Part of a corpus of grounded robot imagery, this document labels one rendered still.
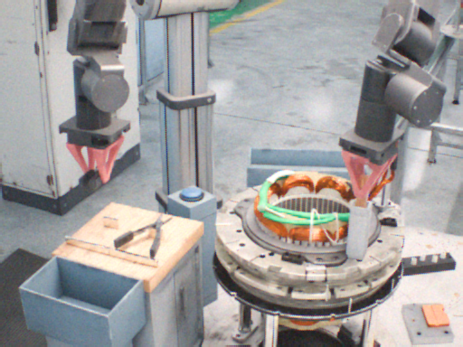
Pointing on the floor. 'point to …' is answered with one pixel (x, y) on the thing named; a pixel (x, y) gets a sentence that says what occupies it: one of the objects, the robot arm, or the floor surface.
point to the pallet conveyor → (438, 117)
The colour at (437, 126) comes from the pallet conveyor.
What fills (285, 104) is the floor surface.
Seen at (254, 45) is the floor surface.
